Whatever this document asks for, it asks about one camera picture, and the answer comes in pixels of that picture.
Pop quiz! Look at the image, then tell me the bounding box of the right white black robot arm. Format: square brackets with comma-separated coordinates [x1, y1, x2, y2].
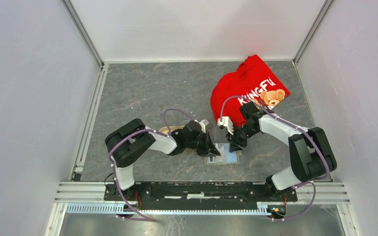
[217, 101, 337, 201]

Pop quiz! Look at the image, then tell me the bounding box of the beige oval tray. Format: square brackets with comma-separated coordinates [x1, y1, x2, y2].
[158, 126, 184, 134]

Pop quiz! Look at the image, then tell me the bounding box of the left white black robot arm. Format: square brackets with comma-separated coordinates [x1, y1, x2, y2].
[104, 118, 221, 200]

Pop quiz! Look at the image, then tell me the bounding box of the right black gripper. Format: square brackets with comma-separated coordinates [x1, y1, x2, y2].
[225, 123, 258, 153]

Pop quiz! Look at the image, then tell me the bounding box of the red kung fu t-shirt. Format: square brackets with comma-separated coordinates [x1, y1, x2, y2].
[210, 55, 290, 126]

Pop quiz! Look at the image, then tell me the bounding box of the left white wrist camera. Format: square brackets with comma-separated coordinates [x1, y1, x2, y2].
[195, 119, 209, 133]

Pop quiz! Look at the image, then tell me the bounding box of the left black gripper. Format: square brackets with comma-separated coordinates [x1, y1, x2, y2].
[186, 131, 221, 157]

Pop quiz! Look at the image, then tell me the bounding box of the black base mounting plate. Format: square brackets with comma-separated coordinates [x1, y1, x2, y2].
[104, 181, 298, 210]

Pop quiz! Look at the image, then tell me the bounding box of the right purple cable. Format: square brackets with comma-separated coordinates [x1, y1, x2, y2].
[219, 95, 330, 221]

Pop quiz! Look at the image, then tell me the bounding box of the aluminium frame rail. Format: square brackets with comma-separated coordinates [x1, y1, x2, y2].
[55, 182, 350, 215]

